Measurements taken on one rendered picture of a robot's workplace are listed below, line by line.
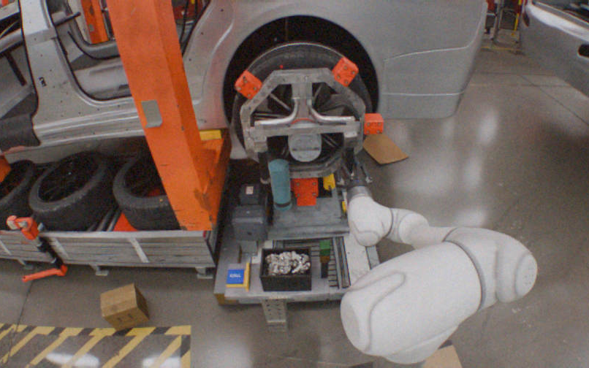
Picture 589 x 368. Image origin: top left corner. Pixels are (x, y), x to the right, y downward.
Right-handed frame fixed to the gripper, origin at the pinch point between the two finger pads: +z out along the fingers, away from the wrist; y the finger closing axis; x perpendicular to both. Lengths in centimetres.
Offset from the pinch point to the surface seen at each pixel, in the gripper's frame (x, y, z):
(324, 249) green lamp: -17.3, -12.4, -30.1
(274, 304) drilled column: -52, -34, -33
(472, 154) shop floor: -83, 138, 112
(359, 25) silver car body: 43, 12, 46
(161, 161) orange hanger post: 10, -73, -6
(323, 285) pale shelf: -38, -13, -33
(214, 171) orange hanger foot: -15, -60, 17
